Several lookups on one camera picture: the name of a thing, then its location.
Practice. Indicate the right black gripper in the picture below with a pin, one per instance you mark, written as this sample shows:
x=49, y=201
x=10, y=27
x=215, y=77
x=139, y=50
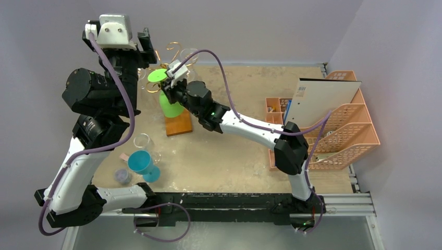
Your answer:
x=172, y=92

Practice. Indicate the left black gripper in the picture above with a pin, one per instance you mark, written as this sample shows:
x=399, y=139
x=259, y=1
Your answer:
x=144, y=57

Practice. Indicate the green plastic goblet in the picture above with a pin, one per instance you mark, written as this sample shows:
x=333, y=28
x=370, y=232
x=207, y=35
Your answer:
x=170, y=110

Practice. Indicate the clear wine glass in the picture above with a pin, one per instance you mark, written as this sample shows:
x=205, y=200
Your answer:
x=144, y=142
x=185, y=53
x=191, y=75

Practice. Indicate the blue plastic goblet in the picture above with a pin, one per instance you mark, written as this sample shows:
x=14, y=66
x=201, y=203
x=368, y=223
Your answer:
x=141, y=163

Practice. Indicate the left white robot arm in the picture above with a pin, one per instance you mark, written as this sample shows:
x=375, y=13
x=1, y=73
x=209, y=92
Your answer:
x=107, y=105

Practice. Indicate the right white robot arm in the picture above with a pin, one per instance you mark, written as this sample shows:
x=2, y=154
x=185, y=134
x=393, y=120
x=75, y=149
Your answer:
x=288, y=144

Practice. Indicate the wooden rack base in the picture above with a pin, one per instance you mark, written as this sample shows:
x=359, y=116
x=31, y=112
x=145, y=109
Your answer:
x=179, y=125

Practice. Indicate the pink eraser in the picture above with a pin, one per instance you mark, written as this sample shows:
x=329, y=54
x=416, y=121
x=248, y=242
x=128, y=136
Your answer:
x=124, y=157

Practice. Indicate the small grey jar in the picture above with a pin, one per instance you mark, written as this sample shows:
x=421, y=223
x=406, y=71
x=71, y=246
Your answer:
x=122, y=176

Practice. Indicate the grey board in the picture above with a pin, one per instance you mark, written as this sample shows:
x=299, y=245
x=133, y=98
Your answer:
x=314, y=98

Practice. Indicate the peach plastic organizer basket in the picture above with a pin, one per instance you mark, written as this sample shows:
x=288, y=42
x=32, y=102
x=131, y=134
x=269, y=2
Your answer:
x=354, y=133

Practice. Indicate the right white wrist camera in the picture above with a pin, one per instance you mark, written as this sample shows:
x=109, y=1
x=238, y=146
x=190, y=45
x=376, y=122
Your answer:
x=176, y=72

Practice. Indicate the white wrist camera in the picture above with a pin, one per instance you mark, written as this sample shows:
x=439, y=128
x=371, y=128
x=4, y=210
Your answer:
x=176, y=72
x=113, y=31

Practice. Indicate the gold wire wine glass rack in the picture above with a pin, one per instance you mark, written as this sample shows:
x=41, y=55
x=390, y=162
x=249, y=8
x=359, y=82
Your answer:
x=149, y=87

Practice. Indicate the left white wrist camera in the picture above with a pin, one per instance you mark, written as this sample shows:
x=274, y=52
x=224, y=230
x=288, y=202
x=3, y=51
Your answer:
x=113, y=31

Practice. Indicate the black aluminium base frame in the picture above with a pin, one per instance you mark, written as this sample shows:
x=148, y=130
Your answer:
x=281, y=209

